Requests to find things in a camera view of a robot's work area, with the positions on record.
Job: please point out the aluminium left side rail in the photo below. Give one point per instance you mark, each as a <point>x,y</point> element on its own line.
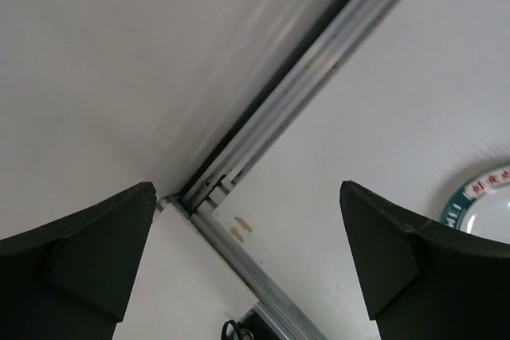
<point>332,48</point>

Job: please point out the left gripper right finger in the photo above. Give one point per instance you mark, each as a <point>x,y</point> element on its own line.
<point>421,279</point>

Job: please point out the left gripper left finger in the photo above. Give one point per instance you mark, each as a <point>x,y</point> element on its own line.
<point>73,277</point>

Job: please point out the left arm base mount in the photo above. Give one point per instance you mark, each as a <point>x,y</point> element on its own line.
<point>251,326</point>

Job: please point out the white plate green rim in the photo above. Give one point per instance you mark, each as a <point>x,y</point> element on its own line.
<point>480,206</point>

